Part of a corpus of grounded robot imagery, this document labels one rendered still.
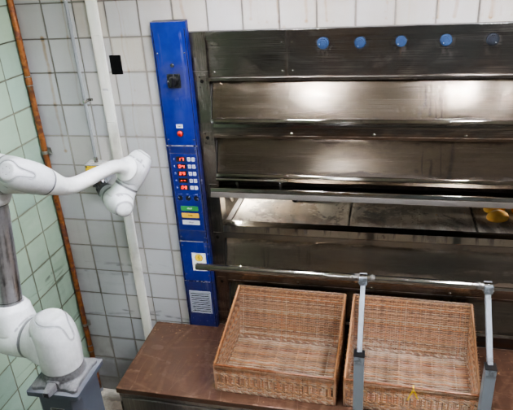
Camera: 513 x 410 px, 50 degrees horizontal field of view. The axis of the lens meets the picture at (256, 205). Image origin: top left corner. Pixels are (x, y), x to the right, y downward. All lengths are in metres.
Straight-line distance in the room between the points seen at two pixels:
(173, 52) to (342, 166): 0.89
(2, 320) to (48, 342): 0.20
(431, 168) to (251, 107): 0.82
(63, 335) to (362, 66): 1.55
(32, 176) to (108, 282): 1.36
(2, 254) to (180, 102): 0.99
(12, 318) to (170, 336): 1.06
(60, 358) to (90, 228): 1.07
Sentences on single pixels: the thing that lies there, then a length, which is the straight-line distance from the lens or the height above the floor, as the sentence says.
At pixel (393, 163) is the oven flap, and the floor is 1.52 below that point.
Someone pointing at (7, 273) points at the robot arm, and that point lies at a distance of 2.17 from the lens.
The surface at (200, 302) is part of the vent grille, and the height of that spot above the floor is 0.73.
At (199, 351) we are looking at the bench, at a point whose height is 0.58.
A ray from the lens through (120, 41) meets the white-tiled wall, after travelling 2.62.
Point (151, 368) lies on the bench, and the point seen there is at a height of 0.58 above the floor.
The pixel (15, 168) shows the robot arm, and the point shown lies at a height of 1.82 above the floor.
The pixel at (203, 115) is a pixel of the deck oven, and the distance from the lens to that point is 2.56.
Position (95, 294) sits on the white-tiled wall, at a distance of 3.28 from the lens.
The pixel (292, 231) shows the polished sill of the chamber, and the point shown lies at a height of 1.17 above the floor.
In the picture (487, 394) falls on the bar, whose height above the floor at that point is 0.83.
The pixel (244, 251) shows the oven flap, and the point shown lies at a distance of 2.79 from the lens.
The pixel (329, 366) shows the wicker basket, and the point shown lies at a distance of 2.76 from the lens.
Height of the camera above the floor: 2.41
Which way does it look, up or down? 25 degrees down
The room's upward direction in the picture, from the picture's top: 4 degrees counter-clockwise
